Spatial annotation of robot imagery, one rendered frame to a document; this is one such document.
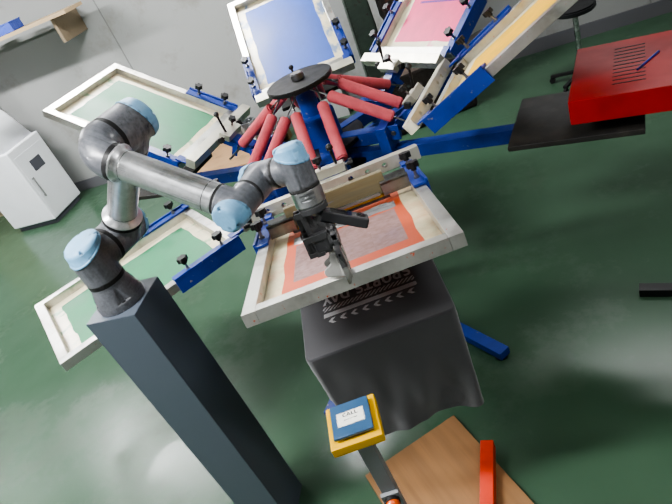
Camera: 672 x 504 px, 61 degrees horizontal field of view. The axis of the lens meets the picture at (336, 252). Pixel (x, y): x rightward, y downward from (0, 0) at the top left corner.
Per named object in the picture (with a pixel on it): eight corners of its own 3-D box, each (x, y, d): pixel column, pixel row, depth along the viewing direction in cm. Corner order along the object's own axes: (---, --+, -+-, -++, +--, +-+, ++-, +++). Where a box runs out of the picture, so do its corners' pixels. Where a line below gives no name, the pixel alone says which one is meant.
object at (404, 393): (488, 405, 179) (456, 307, 156) (355, 451, 183) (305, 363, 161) (485, 398, 182) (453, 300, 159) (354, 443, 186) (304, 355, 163)
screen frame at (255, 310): (468, 245, 137) (463, 231, 136) (246, 328, 142) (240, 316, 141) (413, 174, 211) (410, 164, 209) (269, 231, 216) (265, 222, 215)
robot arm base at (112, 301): (91, 321, 172) (71, 297, 166) (113, 288, 183) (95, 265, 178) (132, 312, 167) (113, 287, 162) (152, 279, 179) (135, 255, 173)
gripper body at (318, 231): (311, 251, 142) (292, 208, 138) (343, 239, 141) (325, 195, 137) (311, 262, 135) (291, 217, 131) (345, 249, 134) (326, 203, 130)
